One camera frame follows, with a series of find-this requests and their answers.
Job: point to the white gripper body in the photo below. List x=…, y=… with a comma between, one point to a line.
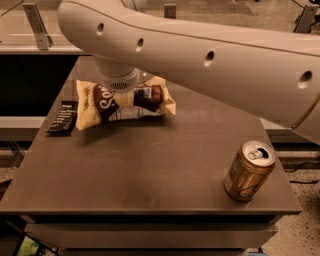
x=120, y=84

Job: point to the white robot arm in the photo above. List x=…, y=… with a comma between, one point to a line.
x=274, y=75

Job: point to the green object on floor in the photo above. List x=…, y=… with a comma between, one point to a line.
x=28, y=247

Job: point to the right metal railing bracket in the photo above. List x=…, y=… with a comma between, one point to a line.
x=307, y=19

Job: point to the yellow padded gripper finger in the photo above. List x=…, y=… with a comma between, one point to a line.
x=124, y=99

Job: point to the metal railing bracket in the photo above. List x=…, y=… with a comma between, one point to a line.
x=42, y=38
x=170, y=10
x=307, y=19

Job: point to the black rxbar chocolate bar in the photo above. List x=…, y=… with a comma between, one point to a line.
x=65, y=119

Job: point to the gold soda can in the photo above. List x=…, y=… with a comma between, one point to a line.
x=252, y=165

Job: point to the left metal railing bracket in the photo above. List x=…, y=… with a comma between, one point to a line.
x=42, y=38

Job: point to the brown and yellow chip bag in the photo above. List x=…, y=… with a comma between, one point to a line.
x=96, y=103

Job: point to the middle metal railing bracket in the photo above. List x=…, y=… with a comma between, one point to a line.
x=170, y=10

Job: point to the grey table drawer front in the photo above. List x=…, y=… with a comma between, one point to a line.
x=152, y=236

